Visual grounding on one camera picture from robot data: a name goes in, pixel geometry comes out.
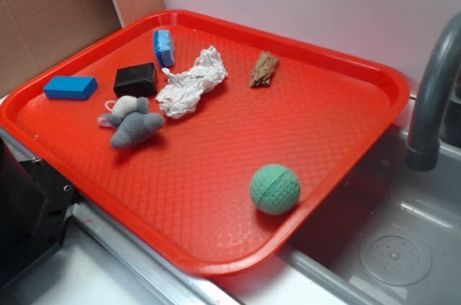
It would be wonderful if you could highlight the green dimpled ball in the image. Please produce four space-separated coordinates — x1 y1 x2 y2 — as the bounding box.
250 164 301 216

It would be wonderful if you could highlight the white crumpled cloth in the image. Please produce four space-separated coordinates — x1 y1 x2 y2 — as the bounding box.
156 45 228 119

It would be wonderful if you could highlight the brown cardboard panel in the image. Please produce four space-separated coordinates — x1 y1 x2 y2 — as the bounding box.
1 0 164 96

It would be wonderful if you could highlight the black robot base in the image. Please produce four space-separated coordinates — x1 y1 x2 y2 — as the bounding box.
1 141 76 290

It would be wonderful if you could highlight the brown wood piece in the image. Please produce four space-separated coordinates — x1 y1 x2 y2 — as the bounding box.
250 51 280 88

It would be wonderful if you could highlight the red plastic tray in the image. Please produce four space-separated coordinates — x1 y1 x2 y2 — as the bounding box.
1 11 410 276

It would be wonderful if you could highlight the blue rectangular block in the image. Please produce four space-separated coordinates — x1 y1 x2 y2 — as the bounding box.
43 76 99 100

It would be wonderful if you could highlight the grey faucet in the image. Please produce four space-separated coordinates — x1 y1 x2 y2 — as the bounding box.
405 13 460 172

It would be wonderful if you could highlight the black rectangular block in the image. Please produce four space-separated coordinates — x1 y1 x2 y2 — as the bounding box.
113 62 157 97

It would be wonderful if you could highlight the grey plush toy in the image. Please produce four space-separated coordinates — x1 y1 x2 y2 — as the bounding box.
97 96 165 149

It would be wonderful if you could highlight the blue sponge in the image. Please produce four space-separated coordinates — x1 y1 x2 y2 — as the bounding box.
153 30 175 67

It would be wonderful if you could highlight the grey plastic sink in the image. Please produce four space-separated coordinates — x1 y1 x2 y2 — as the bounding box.
216 108 460 304

